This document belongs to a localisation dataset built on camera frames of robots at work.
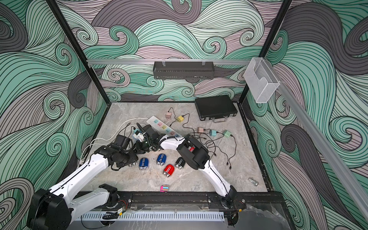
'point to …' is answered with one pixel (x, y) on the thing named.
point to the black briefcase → (217, 108)
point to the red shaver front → (168, 170)
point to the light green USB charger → (227, 133)
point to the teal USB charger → (212, 132)
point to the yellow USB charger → (180, 119)
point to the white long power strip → (163, 127)
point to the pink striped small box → (164, 189)
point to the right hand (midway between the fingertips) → (128, 155)
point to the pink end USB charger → (168, 115)
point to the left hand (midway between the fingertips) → (134, 158)
